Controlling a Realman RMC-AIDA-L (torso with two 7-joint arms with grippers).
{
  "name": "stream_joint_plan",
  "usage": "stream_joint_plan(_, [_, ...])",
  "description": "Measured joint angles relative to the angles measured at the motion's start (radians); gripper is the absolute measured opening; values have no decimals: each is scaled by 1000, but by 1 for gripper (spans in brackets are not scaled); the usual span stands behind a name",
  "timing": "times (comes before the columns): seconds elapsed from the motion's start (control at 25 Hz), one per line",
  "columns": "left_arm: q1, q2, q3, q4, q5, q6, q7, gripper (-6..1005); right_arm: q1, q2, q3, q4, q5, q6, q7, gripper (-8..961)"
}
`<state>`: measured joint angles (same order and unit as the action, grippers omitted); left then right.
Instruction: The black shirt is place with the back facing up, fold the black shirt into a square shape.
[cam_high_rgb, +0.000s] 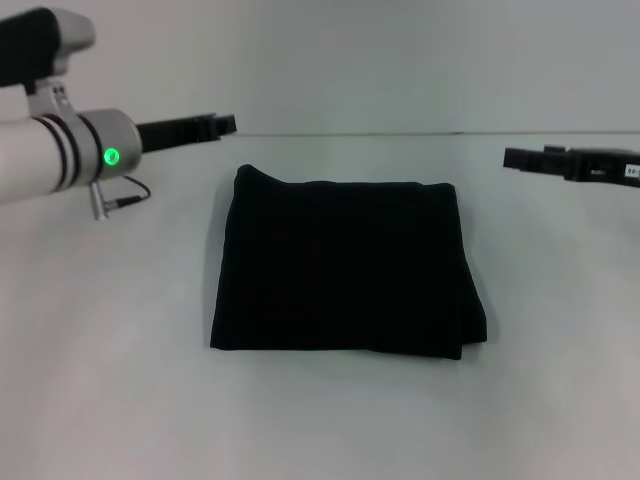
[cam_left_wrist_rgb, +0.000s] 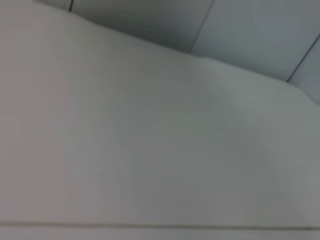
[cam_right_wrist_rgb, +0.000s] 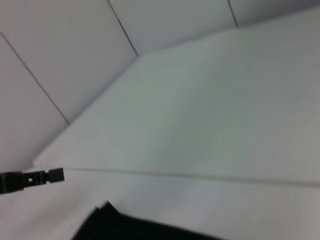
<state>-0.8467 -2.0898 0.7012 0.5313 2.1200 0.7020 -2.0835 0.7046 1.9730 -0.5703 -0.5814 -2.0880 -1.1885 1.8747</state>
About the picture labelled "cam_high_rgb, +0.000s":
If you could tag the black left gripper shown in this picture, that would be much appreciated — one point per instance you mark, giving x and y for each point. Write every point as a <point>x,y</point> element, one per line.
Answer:
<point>175,131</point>

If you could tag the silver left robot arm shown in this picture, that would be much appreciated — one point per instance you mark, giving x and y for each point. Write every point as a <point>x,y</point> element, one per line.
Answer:
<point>60,155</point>

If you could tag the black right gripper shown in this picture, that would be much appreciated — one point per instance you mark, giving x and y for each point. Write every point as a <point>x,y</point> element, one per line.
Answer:
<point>605,167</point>

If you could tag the black t-shirt with white print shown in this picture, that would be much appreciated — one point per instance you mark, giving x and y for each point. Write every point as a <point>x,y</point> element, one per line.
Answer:
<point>345,265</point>

